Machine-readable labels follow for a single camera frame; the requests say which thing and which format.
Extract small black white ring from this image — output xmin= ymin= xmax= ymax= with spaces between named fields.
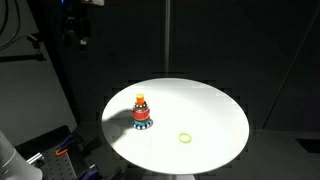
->
xmin=133 ymin=102 xmax=149 ymax=111

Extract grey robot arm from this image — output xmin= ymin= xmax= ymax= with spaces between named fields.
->
xmin=0 ymin=131 xmax=43 ymax=180

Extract vertical metal pole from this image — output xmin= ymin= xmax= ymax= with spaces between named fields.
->
xmin=164 ymin=0 xmax=171 ymax=76

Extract perforated metal breadboard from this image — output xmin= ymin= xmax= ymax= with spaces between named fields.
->
xmin=40 ymin=147 xmax=77 ymax=180

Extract orange ring stacker post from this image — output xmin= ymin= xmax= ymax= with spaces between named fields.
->
xmin=136 ymin=94 xmax=144 ymax=105

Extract red ring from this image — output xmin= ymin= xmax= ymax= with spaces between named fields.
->
xmin=131 ymin=108 xmax=150 ymax=120

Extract blue ring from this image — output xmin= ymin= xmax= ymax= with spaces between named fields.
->
xmin=133 ymin=119 xmax=152 ymax=127

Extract large black white base ring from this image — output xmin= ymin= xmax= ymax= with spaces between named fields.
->
xmin=132 ymin=120 xmax=154 ymax=131

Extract lime green gear ring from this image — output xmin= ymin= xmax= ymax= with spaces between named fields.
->
xmin=178 ymin=132 xmax=193 ymax=144

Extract orange clamp handle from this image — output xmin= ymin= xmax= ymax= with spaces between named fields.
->
xmin=55 ymin=149 xmax=68 ymax=157

